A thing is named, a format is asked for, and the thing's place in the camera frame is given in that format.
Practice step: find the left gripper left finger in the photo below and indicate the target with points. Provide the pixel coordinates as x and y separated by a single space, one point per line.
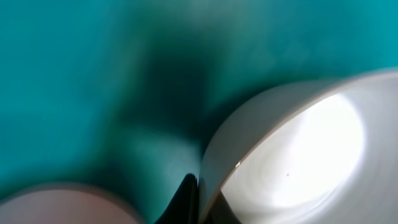
183 207

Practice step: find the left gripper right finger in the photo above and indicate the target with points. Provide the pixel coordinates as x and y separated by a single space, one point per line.
221 213

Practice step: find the grey bowl of rice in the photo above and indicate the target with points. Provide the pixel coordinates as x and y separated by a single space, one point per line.
322 151

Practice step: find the small white plate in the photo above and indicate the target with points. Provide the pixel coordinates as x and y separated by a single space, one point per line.
67 203

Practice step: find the teal plastic tray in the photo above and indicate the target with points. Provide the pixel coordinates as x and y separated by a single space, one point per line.
126 95

